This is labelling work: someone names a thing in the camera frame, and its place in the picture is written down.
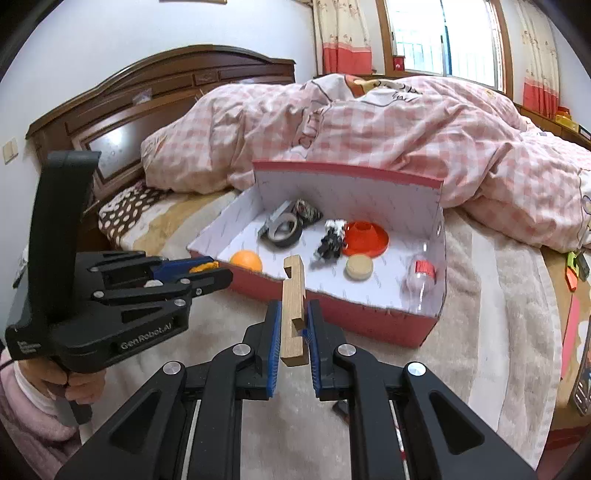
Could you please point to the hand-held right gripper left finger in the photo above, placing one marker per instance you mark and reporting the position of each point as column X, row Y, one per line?
column 274, row 350

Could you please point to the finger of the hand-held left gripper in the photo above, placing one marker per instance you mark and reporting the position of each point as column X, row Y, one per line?
column 212, row 279
column 171, row 272

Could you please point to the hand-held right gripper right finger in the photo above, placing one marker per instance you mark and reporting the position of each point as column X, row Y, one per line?
column 314, row 350

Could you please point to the yellow plastic toy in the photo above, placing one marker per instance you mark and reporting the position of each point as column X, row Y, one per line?
column 205, row 266

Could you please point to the notched wooden block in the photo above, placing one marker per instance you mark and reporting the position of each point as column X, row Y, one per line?
column 292, row 323

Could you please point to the orange ball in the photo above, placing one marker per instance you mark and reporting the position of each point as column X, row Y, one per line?
column 247, row 261

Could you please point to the red cardboard box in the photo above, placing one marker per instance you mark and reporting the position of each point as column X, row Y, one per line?
column 369, row 323

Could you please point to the grey plastic plate with holes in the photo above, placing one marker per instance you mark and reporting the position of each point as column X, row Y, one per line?
column 279, row 213

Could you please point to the round beige wooden disc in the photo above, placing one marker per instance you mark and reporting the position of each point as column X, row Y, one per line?
column 359, row 267

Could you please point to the black white toy figure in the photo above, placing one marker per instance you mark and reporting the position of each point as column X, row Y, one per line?
column 330, row 244

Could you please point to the dark patterned triangular pouch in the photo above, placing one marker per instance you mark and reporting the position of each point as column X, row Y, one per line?
column 308, row 212

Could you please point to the orange plastic cone disc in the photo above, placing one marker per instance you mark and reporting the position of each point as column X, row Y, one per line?
column 369, row 247

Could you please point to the clear plastic bottle red label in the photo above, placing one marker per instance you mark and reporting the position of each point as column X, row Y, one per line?
column 422, row 286

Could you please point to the person's left forearm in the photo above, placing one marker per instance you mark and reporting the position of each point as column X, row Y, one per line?
column 27, row 424

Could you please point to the person's left hand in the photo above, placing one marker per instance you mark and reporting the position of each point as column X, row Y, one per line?
column 90, row 387

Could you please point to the brown dotted pillow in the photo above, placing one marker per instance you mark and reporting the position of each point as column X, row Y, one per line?
column 124, row 212

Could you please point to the white towel blanket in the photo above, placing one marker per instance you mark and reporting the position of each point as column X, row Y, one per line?
column 461, row 369

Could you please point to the dark wooden headboard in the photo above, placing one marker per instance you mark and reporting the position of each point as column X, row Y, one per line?
column 161, row 87

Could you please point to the pink checked quilt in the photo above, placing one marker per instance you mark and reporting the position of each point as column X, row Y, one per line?
column 369, row 129

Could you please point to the orange green toy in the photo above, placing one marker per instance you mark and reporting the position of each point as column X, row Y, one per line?
column 572, row 277

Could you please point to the black smartphone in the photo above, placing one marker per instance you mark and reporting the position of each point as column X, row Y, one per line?
column 584, row 369

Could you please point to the cream red printed curtain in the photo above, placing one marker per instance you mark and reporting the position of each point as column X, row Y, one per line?
column 538, row 69
column 341, row 37

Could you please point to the small red box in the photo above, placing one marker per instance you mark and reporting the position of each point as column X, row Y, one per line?
column 398, row 63

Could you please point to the wooden side desk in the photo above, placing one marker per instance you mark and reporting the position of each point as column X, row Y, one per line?
column 577, row 134

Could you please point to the barred window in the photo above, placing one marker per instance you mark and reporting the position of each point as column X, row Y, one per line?
column 461, row 41

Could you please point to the yellow plastic box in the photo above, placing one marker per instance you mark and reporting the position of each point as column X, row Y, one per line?
column 565, row 117

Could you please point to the white wall switch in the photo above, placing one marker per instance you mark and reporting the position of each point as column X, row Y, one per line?
column 10, row 151

